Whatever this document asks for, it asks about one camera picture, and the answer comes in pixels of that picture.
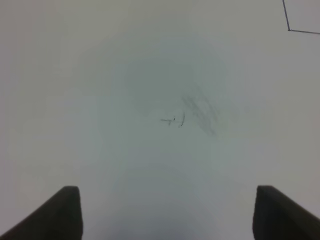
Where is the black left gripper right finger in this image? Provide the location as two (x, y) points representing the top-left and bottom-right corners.
(252, 185), (320, 240)

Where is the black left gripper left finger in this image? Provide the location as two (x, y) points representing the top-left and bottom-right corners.
(0, 186), (83, 240)

